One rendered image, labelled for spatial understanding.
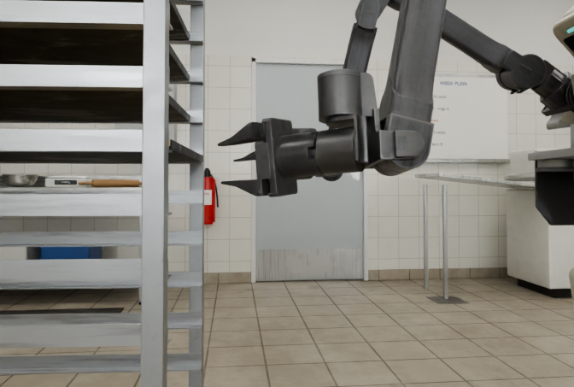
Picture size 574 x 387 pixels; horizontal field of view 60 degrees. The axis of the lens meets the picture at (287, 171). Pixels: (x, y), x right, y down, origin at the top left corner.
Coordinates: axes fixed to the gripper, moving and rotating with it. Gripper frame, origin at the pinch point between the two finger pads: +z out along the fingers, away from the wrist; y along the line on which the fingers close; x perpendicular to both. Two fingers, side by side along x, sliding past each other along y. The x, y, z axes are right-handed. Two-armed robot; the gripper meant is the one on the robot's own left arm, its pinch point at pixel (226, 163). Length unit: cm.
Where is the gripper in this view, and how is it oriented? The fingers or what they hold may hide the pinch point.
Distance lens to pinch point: 70.6
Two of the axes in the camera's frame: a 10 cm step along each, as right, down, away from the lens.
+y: -0.9, -10.0, 0.1
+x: -4.3, 0.3, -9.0
